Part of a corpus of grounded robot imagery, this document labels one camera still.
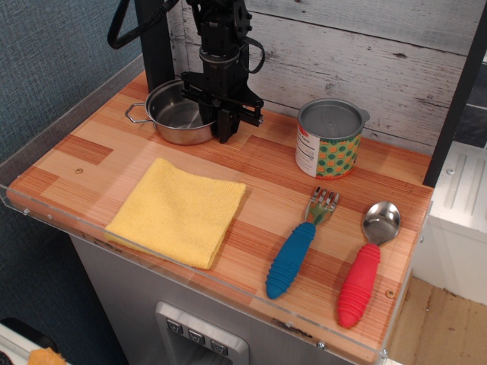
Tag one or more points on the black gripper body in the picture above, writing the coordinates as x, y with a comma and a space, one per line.
224, 87

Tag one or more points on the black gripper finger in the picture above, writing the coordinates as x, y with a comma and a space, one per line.
209, 116
228, 124

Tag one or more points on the small steel pot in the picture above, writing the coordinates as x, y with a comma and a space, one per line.
175, 118

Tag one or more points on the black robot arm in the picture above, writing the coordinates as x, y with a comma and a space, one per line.
228, 56

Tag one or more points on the yellow folded cloth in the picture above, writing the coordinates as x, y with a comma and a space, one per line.
177, 214

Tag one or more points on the toy food can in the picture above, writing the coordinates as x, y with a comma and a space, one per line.
328, 137

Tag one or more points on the grey toy fridge cabinet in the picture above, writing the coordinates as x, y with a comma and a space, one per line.
161, 318

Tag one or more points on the white toy furniture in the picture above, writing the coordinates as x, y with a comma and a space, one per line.
451, 253

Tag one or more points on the black and orange object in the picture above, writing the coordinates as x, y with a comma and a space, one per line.
22, 344

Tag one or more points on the dark left post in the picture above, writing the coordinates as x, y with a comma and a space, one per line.
156, 47

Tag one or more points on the dark post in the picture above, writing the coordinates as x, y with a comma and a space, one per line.
156, 47
461, 95

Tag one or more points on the blue handled fork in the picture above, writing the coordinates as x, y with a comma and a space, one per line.
287, 263

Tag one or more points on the red handled spoon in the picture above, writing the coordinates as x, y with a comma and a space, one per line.
380, 225

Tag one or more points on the dark right post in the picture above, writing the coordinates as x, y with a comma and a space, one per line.
461, 95

